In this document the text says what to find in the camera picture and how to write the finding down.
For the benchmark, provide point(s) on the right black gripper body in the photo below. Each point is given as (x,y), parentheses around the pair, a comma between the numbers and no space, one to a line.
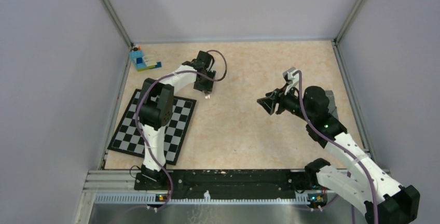
(290,102)

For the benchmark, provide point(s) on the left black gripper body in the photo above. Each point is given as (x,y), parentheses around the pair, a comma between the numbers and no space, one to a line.
(206,84)

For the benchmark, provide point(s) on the grey cloth napkin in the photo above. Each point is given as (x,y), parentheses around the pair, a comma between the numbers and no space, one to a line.
(332,108)

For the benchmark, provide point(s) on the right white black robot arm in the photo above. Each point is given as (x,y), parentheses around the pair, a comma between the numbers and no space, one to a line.
(368,188)

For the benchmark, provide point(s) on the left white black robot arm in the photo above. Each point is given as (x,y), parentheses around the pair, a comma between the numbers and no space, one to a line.
(155,108)

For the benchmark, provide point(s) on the colourful toy brick block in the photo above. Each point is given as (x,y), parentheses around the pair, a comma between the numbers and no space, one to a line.
(140,60)

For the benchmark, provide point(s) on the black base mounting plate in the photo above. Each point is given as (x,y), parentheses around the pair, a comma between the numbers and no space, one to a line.
(256,184)

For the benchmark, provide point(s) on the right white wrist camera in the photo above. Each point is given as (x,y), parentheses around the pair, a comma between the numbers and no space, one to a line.
(291,77)

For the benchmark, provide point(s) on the grey slotted cable duct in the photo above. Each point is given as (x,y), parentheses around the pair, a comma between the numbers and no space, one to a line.
(145,198)

